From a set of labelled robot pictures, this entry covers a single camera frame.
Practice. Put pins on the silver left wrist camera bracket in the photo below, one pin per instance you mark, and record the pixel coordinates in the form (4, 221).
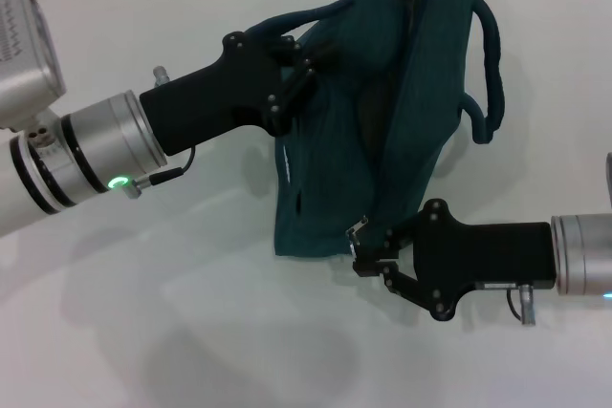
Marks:
(43, 138)

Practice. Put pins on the dark blue fabric bag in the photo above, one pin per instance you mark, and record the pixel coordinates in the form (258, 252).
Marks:
(382, 116)

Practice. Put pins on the silver left gripper connector stub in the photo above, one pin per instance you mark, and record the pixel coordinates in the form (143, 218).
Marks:
(161, 76)

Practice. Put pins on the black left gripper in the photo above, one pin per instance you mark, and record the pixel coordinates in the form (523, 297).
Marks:
(215, 97)

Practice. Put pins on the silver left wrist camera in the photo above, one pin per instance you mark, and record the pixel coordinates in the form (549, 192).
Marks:
(24, 59)

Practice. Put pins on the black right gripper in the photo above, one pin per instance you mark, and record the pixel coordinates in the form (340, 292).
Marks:
(478, 255)

